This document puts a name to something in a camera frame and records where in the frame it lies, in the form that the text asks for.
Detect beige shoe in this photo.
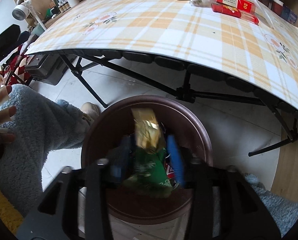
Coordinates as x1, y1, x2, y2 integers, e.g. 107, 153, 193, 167
80, 102, 100, 132

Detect red packet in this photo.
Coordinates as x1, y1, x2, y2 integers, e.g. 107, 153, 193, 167
211, 3, 259, 25

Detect crushed red cola can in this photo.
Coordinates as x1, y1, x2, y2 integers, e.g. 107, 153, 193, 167
164, 153, 179, 189

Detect red paper cup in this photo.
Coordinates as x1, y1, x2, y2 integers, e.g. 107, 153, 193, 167
271, 0, 283, 16

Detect grey storage case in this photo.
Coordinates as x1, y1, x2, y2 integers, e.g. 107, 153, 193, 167
25, 54, 68, 86

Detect white desk fan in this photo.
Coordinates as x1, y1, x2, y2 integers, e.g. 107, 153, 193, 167
12, 0, 47, 31

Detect brown round trash bin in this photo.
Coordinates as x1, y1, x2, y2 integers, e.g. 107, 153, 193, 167
81, 95, 212, 225

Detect yellow plaid tablecloth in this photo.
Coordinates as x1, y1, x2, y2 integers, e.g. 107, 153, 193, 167
28, 0, 298, 110

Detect gold green snack wrapper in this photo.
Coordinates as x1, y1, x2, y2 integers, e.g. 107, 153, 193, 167
124, 108, 173, 198

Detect black folding table frame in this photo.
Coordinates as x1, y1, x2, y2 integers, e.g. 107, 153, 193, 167
56, 49, 298, 158

